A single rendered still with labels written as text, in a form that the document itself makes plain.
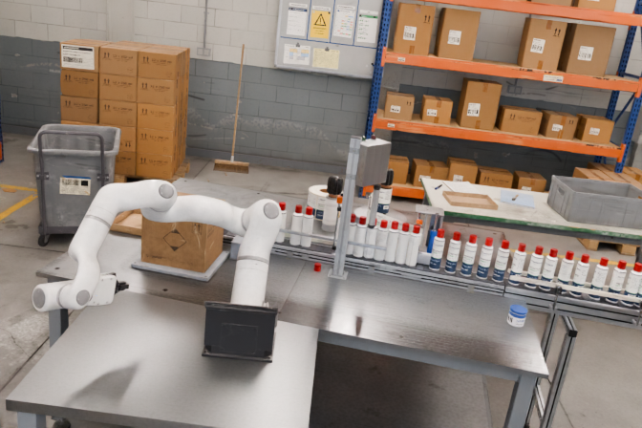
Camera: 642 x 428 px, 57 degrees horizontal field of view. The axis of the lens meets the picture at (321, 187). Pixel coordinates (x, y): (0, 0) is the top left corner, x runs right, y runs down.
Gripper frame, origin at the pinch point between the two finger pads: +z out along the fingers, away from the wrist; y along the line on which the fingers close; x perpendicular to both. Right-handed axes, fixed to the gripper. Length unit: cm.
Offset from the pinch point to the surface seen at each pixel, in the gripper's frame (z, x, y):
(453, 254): 129, -74, 23
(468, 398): 154, -91, -50
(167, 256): 48, 26, -1
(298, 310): 62, -36, -7
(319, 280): 90, -28, 0
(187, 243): 49, 18, 7
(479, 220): 257, -49, 30
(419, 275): 124, -62, 9
